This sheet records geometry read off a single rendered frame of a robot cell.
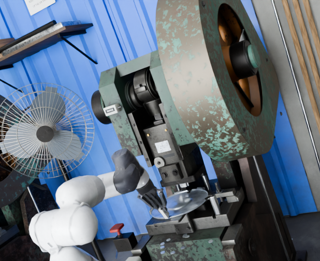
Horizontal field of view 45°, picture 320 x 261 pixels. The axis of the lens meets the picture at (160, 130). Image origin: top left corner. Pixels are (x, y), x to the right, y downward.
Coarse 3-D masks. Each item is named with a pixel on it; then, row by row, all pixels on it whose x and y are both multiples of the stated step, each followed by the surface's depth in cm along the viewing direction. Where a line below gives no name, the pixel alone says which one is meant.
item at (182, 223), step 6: (180, 216) 172; (186, 216) 181; (192, 216) 184; (156, 222) 175; (162, 222) 173; (168, 222) 171; (174, 222) 170; (180, 222) 183; (186, 222) 182; (192, 222) 182; (174, 228) 186; (180, 228) 184; (186, 228) 183; (192, 228) 182
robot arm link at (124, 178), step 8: (120, 152) 153; (128, 152) 153; (112, 160) 153; (120, 160) 150; (128, 160) 152; (136, 160) 156; (120, 168) 149; (128, 168) 149; (136, 168) 152; (120, 176) 147; (128, 176) 146; (136, 176) 150; (120, 184) 146; (128, 184) 146; (136, 184) 148; (120, 192) 148; (128, 192) 149
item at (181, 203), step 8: (184, 192) 200; (192, 192) 195; (200, 192) 191; (168, 200) 196; (176, 200) 190; (184, 200) 186; (192, 200) 184; (200, 200) 181; (168, 208) 185; (176, 208) 181; (184, 208) 179; (192, 208) 175; (160, 216) 180; (176, 216) 173
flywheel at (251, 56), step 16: (224, 16) 183; (224, 32) 181; (240, 32) 190; (224, 48) 165; (240, 48) 159; (240, 64) 159; (256, 64) 161; (240, 80) 188; (256, 80) 193; (240, 96) 176; (256, 96) 190; (256, 112) 184
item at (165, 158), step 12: (156, 120) 191; (144, 132) 188; (156, 132) 185; (168, 132) 182; (156, 144) 187; (168, 144) 184; (156, 156) 189; (168, 156) 186; (192, 156) 194; (168, 168) 185; (180, 168) 185; (192, 168) 190; (168, 180) 187
